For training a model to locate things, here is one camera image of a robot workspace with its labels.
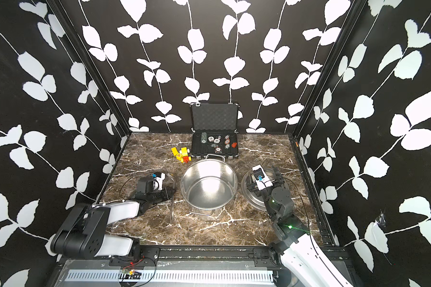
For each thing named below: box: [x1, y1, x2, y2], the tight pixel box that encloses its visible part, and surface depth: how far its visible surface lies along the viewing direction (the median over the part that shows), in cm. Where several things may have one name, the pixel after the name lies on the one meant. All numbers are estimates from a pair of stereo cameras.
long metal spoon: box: [169, 191, 175, 225], surface depth 88 cm
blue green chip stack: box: [200, 131, 208, 144], surface depth 117 cm
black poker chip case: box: [189, 102, 240, 159], surface depth 113 cm
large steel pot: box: [180, 154, 238, 217], surface depth 95 cm
